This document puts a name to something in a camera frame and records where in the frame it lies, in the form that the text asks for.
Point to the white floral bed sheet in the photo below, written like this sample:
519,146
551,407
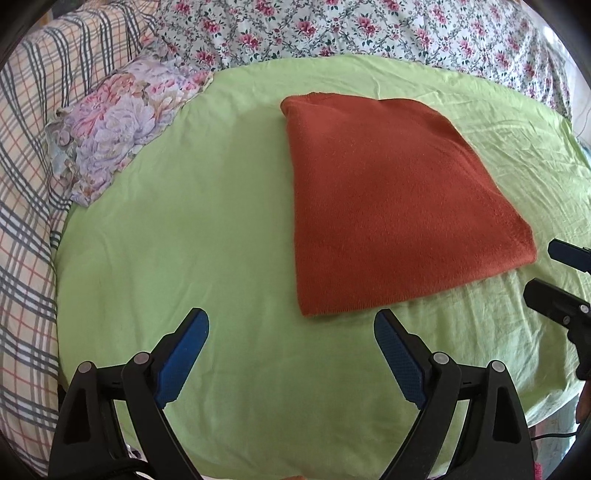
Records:
369,32

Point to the plaid blanket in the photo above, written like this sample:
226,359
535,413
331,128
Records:
27,207

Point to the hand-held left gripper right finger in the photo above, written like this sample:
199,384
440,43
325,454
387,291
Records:
399,355

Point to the light green bed sheet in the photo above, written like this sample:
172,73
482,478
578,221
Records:
207,254

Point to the purple floral pillow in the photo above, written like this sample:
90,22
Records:
120,129

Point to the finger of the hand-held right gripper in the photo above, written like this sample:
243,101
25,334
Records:
570,254
551,300

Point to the rust orange towel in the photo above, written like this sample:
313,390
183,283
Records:
392,207

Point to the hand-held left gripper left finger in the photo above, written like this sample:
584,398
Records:
182,355

